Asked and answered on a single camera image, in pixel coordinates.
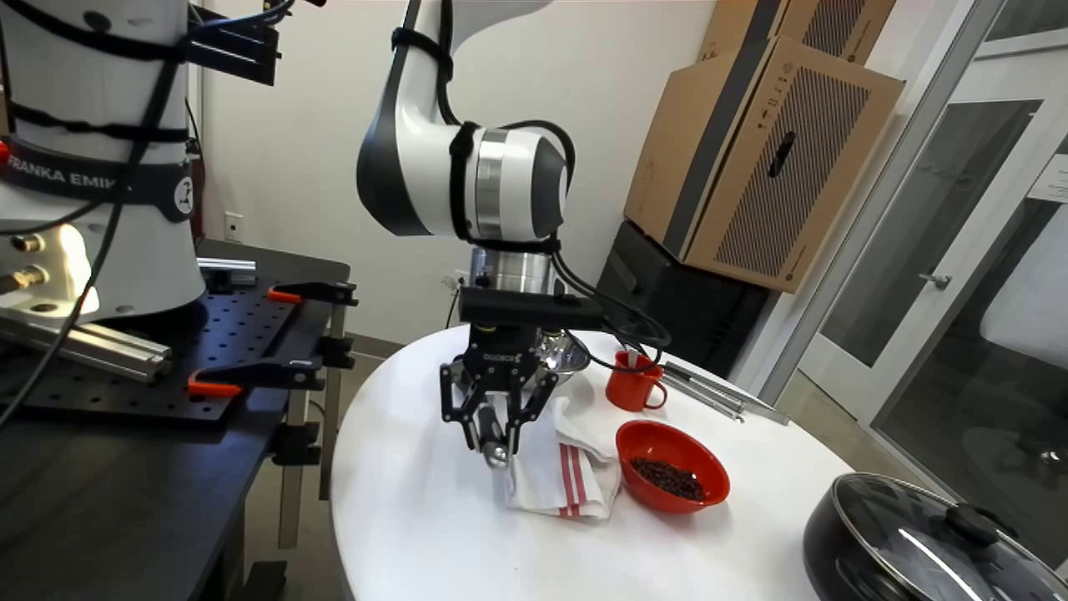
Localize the white framed glass door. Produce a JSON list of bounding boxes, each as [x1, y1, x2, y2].
[[795, 0, 1068, 571]]

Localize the red bowl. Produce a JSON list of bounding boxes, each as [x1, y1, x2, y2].
[[615, 418, 735, 518]]

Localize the small cardboard box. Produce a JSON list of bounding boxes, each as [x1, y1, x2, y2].
[[696, 0, 897, 66]]

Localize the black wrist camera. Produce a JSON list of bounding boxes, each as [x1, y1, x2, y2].
[[458, 283, 583, 335]]

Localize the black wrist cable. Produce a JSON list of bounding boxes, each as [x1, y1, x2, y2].
[[547, 247, 677, 371]]

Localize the black spoon with silver end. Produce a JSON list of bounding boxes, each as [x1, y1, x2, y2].
[[477, 402, 528, 469]]

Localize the orange handled black clamp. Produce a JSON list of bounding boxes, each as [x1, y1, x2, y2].
[[262, 281, 360, 312], [181, 351, 356, 409]]

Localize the aluminium extrusion bar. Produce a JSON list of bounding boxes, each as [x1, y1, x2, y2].
[[0, 305, 178, 382]]

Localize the white cloth with red stripes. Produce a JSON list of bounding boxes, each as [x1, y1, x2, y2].
[[502, 371, 627, 526]]

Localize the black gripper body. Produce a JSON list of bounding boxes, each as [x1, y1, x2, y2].
[[463, 326, 557, 390]]

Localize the black breadboard table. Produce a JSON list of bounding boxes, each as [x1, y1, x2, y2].
[[0, 247, 360, 601]]

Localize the red cup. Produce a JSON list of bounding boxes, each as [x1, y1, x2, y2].
[[605, 349, 675, 414]]

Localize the glass pot lid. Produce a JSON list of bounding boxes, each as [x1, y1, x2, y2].
[[826, 471, 1068, 601]]

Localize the black bracket box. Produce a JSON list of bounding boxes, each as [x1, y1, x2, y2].
[[183, 4, 279, 89]]

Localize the silver cutlery piece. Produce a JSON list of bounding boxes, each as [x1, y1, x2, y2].
[[664, 362, 750, 423], [689, 363, 795, 430]]

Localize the dark beans pile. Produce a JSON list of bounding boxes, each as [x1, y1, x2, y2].
[[627, 456, 711, 503]]

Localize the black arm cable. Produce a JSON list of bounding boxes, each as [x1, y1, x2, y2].
[[0, 0, 193, 430]]

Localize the black pot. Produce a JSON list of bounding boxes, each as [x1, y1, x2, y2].
[[800, 471, 1068, 601]]

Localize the large cardboard box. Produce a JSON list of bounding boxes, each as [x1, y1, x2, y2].
[[625, 37, 908, 298]]

